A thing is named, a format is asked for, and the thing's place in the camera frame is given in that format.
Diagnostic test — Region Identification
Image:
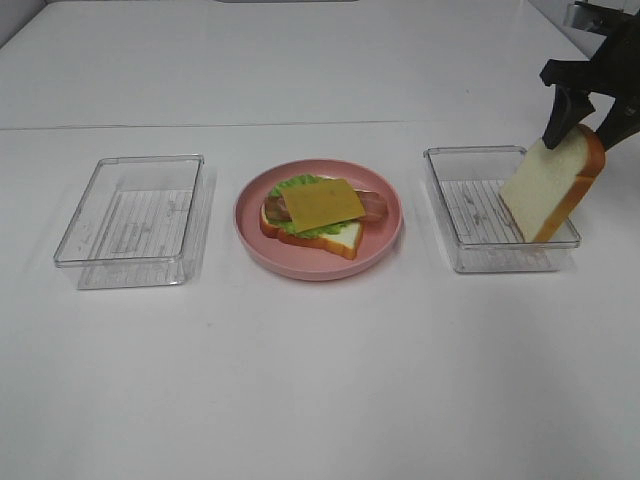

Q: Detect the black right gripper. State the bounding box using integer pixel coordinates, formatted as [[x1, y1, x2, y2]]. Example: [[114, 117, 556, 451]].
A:
[[540, 1, 640, 150]]

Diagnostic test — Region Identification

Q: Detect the bread slice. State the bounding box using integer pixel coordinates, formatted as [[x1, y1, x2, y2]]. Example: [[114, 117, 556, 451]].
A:
[[260, 174, 363, 260], [499, 124, 606, 243]]

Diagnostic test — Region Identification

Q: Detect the pink bacon strip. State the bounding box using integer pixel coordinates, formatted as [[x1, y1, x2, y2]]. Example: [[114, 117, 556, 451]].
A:
[[355, 190, 388, 223]]

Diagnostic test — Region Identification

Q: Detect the yellow cheese slice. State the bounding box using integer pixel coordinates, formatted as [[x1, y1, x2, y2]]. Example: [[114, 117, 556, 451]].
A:
[[279, 179, 365, 233]]

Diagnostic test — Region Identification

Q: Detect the green lettuce leaf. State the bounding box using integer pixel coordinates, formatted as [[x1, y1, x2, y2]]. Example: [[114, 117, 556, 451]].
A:
[[263, 174, 365, 239]]

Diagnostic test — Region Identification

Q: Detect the brown bacon strip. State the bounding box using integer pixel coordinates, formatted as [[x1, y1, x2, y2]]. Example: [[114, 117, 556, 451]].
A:
[[263, 196, 291, 222]]

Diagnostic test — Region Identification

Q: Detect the right clear plastic tray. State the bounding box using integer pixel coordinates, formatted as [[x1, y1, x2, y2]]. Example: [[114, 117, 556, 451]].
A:
[[423, 145, 581, 274]]

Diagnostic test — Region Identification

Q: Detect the clear plastic tray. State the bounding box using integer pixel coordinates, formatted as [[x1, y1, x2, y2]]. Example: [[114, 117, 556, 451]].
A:
[[423, 145, 581, 274], [53, 154, 207, 290]]

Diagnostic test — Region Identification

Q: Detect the pink round plate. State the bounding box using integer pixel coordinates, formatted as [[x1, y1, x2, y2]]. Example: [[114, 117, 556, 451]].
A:
[[234, 159, 403, 281]]

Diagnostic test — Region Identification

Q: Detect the left clear plastic tray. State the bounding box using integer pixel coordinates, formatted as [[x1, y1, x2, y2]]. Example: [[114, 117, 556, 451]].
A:
[[53, 154, 207, 290]]

